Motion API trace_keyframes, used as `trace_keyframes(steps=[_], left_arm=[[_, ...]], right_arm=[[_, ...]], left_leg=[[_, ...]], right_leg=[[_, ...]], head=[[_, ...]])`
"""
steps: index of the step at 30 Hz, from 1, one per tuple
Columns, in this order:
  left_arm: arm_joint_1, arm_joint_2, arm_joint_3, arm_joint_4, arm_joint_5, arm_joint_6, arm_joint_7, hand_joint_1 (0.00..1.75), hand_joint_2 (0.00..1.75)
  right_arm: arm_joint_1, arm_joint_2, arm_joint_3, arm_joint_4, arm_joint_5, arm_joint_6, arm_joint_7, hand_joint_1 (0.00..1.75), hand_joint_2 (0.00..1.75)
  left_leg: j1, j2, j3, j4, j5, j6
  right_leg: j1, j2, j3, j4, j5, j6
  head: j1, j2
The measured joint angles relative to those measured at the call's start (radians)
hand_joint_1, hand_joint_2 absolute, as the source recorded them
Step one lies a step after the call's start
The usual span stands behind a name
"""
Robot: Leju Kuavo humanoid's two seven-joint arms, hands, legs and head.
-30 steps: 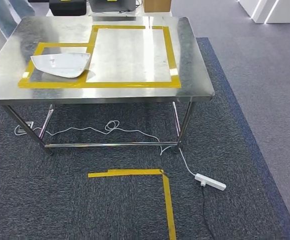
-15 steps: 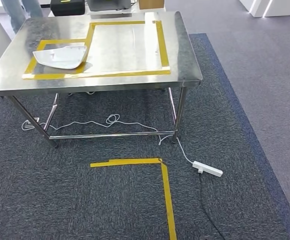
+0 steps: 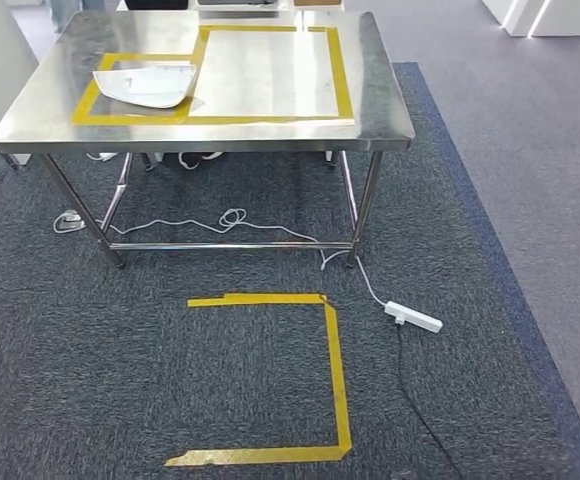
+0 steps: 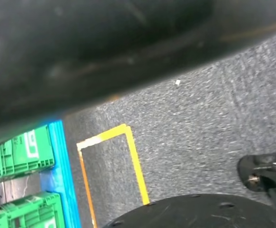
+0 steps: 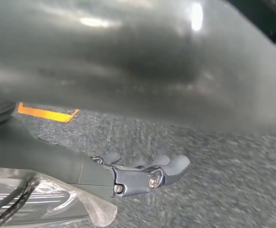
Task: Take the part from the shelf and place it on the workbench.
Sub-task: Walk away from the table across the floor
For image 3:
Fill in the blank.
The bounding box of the white curved car panel part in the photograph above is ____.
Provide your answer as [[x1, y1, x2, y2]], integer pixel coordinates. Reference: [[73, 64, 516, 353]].
[[92, 60, 199, 111]]

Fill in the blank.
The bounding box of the stainless steel workbench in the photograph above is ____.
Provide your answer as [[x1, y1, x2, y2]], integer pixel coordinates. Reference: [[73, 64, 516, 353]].
[[0, 9, 417, 270]]

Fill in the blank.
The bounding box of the yellow floor tape outline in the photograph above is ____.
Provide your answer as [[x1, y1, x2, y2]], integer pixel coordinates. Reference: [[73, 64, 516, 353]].
[[164, 292, 353, 469]]

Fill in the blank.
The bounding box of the large yellow tape square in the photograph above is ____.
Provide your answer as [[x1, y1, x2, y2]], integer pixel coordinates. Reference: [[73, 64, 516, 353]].
[[187, 24, 356, 128]]

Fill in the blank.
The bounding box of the long white power strip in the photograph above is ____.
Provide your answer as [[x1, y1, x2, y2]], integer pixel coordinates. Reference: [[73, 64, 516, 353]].
[[383, 300, 444, 335]]

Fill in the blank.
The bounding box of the grey floor socket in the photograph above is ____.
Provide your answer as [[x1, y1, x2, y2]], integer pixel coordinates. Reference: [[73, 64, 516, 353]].
[[58, 210, 86, 233]]

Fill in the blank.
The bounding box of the small yellow tape rectangle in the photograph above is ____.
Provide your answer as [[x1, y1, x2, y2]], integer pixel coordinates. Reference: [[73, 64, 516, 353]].
[[69, 52, 206, 128]]

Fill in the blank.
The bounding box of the long white floor cable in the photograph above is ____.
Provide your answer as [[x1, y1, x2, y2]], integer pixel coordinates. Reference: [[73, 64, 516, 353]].
[[52, 207, 389, 310]]

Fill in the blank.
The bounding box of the black power cable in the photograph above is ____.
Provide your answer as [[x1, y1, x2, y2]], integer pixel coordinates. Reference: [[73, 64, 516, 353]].
[[394, 322, 464, 480]]

